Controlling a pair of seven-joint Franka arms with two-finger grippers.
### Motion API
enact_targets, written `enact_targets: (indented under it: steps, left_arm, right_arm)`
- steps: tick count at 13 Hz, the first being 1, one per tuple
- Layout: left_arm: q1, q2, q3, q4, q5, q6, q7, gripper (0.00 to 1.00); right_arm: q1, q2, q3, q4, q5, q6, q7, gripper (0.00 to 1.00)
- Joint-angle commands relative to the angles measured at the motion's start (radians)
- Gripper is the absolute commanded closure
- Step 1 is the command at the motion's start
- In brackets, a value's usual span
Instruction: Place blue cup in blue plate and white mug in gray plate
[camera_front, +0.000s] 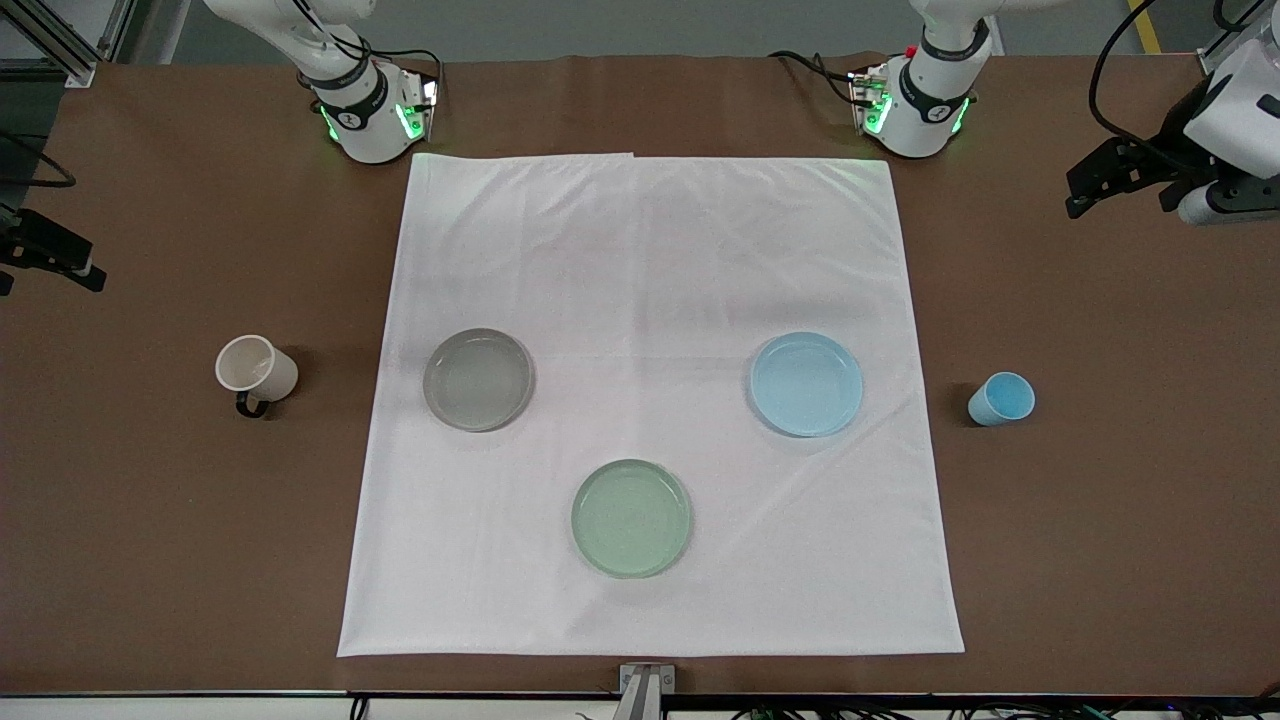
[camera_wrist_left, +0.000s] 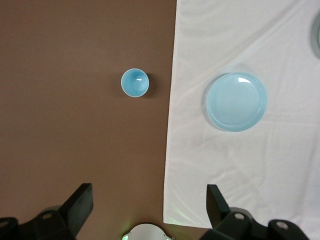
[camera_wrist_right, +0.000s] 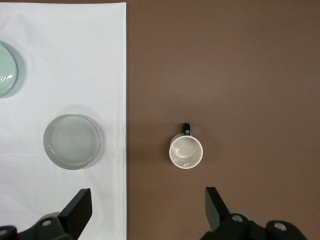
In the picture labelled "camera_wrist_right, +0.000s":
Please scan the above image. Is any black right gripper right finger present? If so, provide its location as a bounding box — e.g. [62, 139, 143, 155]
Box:
[199, 186, 266, 240]

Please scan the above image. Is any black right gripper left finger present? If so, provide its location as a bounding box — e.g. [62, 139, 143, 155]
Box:
[22, 188, 93, 240]

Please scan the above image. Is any white mug with black handle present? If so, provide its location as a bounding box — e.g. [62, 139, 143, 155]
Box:
[168, 122, 204, 170]

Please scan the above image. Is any gray plate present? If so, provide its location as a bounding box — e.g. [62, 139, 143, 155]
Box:
[42, 114, 100, 171]

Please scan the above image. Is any green plate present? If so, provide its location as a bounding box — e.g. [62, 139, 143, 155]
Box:
[0, 41, 19, 99]

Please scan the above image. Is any white cloth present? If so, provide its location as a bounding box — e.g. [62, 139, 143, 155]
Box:
[0, 2, 128, 240]

